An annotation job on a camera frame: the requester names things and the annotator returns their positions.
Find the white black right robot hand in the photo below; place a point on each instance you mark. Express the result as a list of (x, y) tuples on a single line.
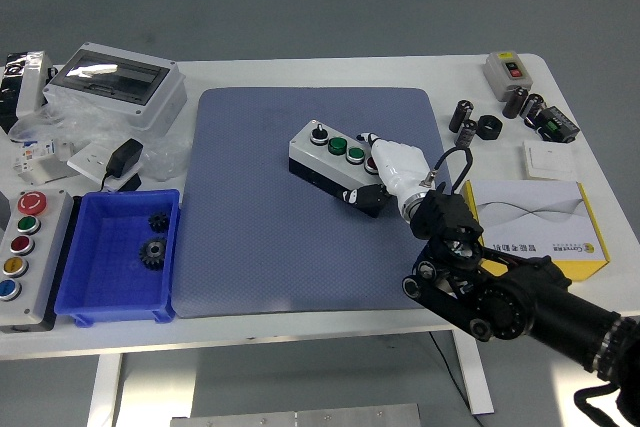
[(400, 167)]

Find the grey four-button control box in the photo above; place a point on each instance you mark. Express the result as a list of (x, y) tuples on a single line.
[(310, 153)]

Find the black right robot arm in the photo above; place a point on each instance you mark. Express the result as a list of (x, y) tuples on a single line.
[(510, 302)]

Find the grey five-button control box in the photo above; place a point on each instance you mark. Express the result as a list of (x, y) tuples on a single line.
[(42, 267)]

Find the black cylindrical capacitor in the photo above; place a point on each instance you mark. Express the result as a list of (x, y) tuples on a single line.
[(461, 116), (532, 106), (515, 102), (466, 134)]

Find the black hex nut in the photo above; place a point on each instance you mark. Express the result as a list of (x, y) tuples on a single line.
[(482, 129)]

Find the yellow white cardboard box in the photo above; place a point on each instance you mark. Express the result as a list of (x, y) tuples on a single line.
[(540, 217)]

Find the grey-blue table mat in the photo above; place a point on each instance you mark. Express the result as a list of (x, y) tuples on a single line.
[(250, 207)]

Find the black module green terminal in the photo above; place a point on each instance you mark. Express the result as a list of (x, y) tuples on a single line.
[(557, 127)]

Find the white table leg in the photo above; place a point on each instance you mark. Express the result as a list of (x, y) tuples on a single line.
[(475, 377), (105, 392)]

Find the clear plastic bag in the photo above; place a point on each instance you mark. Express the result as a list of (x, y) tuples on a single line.
[(165, 157)]

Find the small black bevel gear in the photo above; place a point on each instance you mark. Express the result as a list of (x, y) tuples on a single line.
[(158, 222)]

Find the grey clear-lid distribution box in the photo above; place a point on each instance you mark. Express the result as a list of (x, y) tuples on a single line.
[(160, 102)]

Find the large black bevel gear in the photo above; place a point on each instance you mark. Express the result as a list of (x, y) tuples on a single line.
[(153, 252)]

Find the grey metal plate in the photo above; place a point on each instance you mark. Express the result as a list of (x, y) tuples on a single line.
[(300, 418)]

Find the black power adapter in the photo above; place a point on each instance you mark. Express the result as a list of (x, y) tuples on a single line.
[(124, 154)]

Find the blue plastic bin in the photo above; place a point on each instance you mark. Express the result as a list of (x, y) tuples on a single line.
[(112, 287)]

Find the white circuit breaker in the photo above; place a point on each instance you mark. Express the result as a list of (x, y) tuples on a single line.
[(45, 162)]

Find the white plastic-wrapped box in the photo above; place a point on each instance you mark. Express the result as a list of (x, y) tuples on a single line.
[(32, 92)]

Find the black foil packet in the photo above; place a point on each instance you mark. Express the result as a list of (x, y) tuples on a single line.
[(9, 92)]

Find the grey two-button switch box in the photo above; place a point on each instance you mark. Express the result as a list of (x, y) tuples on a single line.
[(497, 74)]

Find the white wall switch plate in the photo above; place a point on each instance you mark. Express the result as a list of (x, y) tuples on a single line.
[(550, 159)]

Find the white wall socket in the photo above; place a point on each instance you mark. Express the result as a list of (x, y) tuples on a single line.
[(87, 159)]

